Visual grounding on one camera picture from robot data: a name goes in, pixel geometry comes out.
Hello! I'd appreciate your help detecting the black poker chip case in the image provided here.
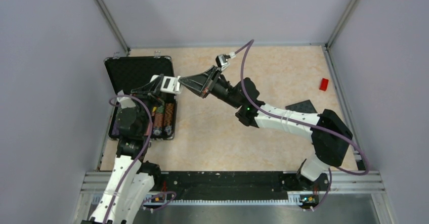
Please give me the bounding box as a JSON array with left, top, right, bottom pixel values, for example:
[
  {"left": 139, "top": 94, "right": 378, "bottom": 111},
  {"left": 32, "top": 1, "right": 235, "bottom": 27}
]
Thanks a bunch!
[{"left": 104, "top": 56, "right": 177, "bottom": 140}]

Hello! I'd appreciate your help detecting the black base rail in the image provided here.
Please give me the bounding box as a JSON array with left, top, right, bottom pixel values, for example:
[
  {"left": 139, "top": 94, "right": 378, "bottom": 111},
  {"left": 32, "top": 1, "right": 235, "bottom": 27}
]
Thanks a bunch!
[{"left": 141, "top": 171, "right": 332, "bottom": 210}]

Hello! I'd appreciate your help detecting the dark grey studded baseplate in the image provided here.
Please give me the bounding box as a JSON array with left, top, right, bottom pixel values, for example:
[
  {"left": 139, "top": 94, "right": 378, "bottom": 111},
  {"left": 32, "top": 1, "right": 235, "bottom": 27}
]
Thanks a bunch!
[{"left": 285, "top": 100, "right": 317, "bottom": 113}]

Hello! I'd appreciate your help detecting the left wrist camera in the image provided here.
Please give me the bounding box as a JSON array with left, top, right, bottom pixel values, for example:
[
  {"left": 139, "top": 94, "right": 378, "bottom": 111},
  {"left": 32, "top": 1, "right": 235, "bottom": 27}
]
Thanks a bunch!
[{"left": 116, "top": 90, "right": 136, "bottom": 109}]

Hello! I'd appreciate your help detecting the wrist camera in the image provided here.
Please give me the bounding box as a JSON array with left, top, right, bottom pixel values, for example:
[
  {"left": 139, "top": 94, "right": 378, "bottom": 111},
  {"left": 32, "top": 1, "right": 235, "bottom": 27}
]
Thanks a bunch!
[
  {"left": 216, "top": 52, "right": 236, "bottom": 71},
  {"left": 116, "top": 90, "right": 136, "bottom": 109}
]

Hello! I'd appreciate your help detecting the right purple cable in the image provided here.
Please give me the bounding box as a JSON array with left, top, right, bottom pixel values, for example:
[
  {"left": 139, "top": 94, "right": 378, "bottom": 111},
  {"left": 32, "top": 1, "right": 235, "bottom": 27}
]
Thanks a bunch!
[{"left": 234, "top": 39, "right": 370, "bottom": 210}]

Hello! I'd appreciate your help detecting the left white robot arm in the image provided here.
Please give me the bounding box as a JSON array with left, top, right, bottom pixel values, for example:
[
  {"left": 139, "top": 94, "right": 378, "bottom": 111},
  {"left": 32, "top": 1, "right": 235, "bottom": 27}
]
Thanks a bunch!
[{"left": 82, "top": 77, "right": 182, "bottom": 223}]

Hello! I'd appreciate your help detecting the red toy brick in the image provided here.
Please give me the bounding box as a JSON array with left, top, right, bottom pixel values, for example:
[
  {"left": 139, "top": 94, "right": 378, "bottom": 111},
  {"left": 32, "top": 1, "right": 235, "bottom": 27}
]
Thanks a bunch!
[{"left": 319, "top": 78, "right": 329, "bottom": 92}]

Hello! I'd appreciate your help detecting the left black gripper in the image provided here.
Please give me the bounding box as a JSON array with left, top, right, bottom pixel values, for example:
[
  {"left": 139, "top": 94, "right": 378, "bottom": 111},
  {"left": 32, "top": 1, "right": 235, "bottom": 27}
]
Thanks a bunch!
[{"left": 130, "top": 74, "right": 168, "bottom": 135}]

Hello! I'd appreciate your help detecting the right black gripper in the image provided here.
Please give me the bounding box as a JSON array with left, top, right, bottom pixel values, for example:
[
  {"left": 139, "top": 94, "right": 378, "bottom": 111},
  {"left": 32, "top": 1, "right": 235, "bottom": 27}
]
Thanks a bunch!
[{"left": 178, "top": 66, "right": 242, "bottom": 109}]

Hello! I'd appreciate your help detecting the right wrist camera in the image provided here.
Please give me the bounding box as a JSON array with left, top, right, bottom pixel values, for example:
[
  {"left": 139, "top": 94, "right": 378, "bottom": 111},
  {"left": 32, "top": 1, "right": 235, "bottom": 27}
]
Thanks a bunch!
[{"left": 216, "top": 52, "right": 236, "bottom": 71}]

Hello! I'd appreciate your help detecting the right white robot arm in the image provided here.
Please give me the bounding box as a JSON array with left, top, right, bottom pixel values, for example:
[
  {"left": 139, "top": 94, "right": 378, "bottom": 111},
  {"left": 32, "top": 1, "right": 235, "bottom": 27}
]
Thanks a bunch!
[{"left": 178, "top": 66, "right": 353, "bottom": 190}]

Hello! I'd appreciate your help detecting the purple cable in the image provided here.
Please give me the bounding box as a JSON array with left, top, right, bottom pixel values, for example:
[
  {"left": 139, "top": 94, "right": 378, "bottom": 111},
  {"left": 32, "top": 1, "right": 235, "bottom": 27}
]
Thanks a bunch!
[
  {"left": 102, "top": 95, "right": 154, "bottom": 224},
  {"left": 234, "top": 39, "right": 370, "bottom": 210}
]

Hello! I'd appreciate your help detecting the white remote control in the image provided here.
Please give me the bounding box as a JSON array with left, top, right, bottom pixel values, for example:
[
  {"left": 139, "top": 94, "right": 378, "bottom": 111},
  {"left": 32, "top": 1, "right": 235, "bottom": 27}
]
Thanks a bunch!
[{"left": 150, "top": 74, "right": 182, "bottom": 95}]

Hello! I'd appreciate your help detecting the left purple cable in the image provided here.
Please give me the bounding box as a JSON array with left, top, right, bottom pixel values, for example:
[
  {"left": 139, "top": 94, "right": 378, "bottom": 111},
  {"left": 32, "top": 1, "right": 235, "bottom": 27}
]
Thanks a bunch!
[{"left": 102, "top": 95, "right": 154, "bottom": 224}]

